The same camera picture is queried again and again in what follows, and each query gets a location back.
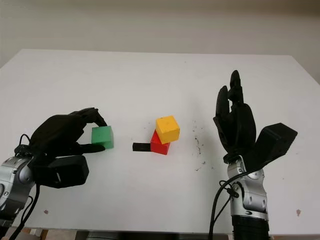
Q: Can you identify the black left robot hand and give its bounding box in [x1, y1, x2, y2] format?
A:
[29, 107, 108, 160]

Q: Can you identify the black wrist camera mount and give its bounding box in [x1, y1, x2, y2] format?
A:
[243, 122, 298, 173]
[28, 154, 90, 189]

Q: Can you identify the black tape strip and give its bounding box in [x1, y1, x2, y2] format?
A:
[132, 142, 153, 152]

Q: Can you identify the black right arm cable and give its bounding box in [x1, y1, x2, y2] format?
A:
[208, 172, 247, 240]

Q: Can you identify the yellow wooden block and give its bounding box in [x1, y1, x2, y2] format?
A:
[155, 114, 181, 145]

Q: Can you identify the green wooden block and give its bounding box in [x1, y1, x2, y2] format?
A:
[91, 125, 115, 150]

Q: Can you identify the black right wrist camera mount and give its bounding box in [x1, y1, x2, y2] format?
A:
[243, 122, 298, 173]

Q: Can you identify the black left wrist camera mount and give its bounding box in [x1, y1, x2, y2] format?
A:
[28, 154, 90, 189]

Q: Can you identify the grey robot torso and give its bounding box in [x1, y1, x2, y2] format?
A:
[76, 231, 233, 240]

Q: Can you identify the red wooden block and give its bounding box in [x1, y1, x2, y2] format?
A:
[150, 131, 171, 156]

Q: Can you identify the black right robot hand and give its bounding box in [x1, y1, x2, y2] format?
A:
[212, 69, 257, 163]

